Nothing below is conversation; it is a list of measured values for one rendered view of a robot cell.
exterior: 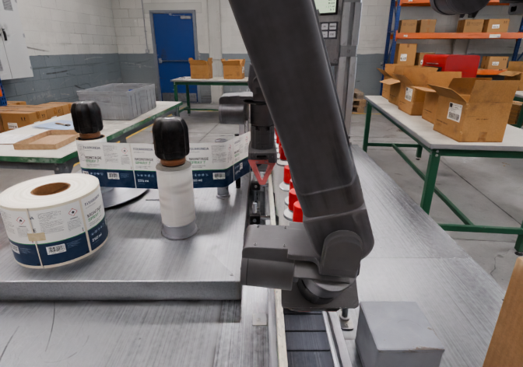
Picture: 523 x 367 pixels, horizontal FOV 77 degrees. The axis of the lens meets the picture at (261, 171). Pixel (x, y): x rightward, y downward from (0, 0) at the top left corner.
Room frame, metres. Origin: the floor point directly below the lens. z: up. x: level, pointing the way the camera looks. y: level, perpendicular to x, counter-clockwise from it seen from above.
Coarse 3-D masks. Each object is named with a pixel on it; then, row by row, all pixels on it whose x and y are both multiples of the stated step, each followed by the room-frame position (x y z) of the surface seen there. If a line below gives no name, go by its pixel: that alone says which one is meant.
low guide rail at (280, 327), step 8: (272, 192) 0.92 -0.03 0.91; (272, 200) 0.87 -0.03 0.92; (272, 208) 0.81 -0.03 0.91; (272, 216) 0.77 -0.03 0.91; (272, 224) 0.73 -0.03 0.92; (280, 296) 0.47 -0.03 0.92; (280, 304) 0.45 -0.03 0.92; (280, 312) 0.44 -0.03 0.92; (280, 320) 0.42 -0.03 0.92; (280, 328) 0.40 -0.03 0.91; (280, 336) 0.39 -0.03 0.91; (280, 344) 0.37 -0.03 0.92; (280, 352) 0.36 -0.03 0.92; (280, 360) 0.34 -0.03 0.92
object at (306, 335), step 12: (288, 312) 0.47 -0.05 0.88; (312, 312) 0.47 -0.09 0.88; (288, 324) 0.44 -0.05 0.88; (300, 324) 0.44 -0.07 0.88; (312, 324) 0.44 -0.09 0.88; (324, 324) 0.44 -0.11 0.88; (288, 336) 0.42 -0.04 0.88; (300, 336) 0.42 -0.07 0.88; (312, 336) 0.42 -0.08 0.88; (324, 336) 0.42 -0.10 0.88; (288, 348) 0.39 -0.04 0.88; (300, 348) 0.39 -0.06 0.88; (312, 348) 0.39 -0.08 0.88; (324, 348) 0.39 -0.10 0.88; (288, 360) 0.37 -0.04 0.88; (300, 360) 0.37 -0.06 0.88; (312, 360) 0.37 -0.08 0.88; (324, 360) 0.37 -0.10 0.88
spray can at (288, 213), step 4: (292, 192) 0.54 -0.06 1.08; (292, 196) 0.54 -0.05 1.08; (296, 196) 0.53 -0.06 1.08; (292, 200) 0.54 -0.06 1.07; (296, 200) 0.53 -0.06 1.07; (292, 204) 0.54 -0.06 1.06; (288, 208) 0.55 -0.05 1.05; (292, 208) 0.54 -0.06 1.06; (284, 212) 0.55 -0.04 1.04; (288, 212) 0.54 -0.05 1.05; (292, 212) 0.54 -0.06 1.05; (284, 216) 0.54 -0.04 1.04; (288, 216) 0.53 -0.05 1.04; (292, 216) 0.53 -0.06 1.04; (284, 220) 0.54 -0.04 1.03; (288, 220) 0.53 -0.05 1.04; (292, 220) 0.53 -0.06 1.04; (284, 224) 0.54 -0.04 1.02; (288, 224) 0.53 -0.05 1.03
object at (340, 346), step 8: (328, 312) 0.39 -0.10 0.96; (328, 320) 0.38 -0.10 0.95; (336, 320) 0.37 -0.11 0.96; (336, 328) 0.36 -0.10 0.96; (336, 336) 0.34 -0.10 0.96; (336, 344) 0.33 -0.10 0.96; (344, 344) 0.33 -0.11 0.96; (336, 352) 0.33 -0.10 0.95; (344, 352) 0.32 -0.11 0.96; (344, 360) 0.31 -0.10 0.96
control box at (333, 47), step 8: (320, 16) 0.89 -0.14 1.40; (328, 16) 0.87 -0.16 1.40; (336, 16) 0.86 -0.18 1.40; (328, 40) 0.87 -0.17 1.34; (336, 40) 0.86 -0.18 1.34; (328, 48) 0.87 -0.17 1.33; (336, 48) 0.86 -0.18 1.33; (328, 56) 0.87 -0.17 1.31; (336, 56) 0.86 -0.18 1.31; (336, 64) 0.86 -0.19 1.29
